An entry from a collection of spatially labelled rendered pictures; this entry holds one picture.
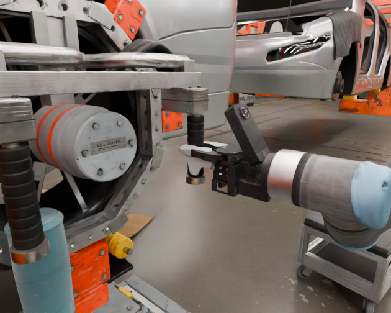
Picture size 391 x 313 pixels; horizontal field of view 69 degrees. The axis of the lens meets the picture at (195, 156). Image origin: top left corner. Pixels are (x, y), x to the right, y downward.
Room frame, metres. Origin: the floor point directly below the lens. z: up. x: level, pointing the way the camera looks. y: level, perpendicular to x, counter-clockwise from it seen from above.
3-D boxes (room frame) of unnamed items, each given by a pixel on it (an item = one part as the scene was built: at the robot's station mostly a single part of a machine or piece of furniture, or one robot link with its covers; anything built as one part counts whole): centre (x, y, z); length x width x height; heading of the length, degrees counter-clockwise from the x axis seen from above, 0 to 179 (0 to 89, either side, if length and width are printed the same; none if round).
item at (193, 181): (0.58, 0.00, 0.83); 0.04 x 0.04 x 0.16
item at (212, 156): (0.52, -0.03, 0.83); 0.09 x 0.05 x 0.02; 58
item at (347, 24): (3.09, -1.47, 1.36); 0.71 x 0.30 x 0.51; 140
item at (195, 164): (0.55, 0.00, 0.80); 0.09 x 0.03 x 0.06; 58
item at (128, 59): (0.60, 0.13, 1.03); 0.19 x 0.18 x 0.11; 50
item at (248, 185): (0.51, -0.09, 0.80); 0.12 x 0.08 x 0.09; 51
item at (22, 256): (0.32, 0.22, 0.83); 0.04 x 0.04 x 0.16
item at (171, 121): (0.85, 0.09, 0.85); 0.09 x 0.08 x 0.07; 140
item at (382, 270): (1.19, -0.76, 0.17); 0.43 x 0.36 x 0.34; 131
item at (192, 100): (0.60, 0.02, 0.93); 0.09 x 0.05 x 0.05; 50
